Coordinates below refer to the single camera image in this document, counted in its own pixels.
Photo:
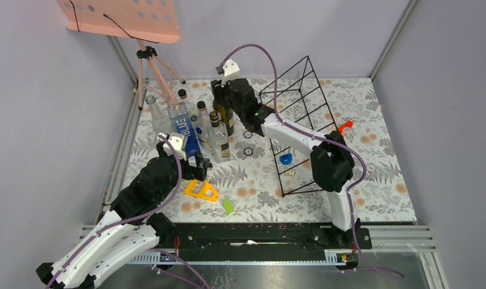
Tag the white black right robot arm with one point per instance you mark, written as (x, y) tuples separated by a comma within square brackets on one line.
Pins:
[(331, 160)]

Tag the white poker chip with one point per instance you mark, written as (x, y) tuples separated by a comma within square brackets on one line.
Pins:
[(370, 167)]

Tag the clear round bottle gold label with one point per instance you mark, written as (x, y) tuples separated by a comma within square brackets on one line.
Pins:
[(201, 126)]

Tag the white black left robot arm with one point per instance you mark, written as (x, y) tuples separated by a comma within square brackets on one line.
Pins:
[(133, 224)]

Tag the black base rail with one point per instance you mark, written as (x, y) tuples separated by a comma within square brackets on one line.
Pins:
[(253, 242)]

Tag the clear square bottle black cap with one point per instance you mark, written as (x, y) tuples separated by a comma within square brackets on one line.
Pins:
[(218, 138)]

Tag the red arch block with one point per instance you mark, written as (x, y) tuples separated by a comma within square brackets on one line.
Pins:
[(348, 124)]

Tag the blue arch toy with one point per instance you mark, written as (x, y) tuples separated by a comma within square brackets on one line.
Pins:
[(286, 159)]

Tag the blue square glass bottle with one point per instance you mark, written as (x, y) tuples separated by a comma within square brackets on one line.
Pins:
[(181, 120)]

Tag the yellow triangle frame toy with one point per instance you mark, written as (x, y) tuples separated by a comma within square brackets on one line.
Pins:
[(201, 190)]

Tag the poker chip near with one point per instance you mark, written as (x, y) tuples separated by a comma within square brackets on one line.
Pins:
[(248, 151)]

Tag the dark green wine bottle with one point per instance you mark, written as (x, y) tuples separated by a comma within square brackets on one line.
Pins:
[(225, 117)]

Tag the clear bottle black label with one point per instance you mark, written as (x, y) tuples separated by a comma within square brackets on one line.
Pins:
[(161, 122)]

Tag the pink music stand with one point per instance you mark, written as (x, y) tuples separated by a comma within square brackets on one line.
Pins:
[(143, 21)]

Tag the clear bottle blue gold emblem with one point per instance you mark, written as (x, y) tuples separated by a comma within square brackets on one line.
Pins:
[(190, 105)]

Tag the poker chip middle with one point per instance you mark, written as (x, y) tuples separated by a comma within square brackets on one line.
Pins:
[(248, 134)]

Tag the green flat block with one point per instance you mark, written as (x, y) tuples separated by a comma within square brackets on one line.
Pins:
[(228, 207)]

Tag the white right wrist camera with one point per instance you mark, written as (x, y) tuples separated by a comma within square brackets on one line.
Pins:
[(229, 70)]

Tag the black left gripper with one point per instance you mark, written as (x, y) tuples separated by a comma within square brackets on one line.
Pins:
[(198, 172)]

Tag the black wire wine rack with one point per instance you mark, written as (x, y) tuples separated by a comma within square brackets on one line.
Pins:
[(298, 96)]

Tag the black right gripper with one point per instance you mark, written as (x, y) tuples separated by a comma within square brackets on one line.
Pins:
[(218, 91)]

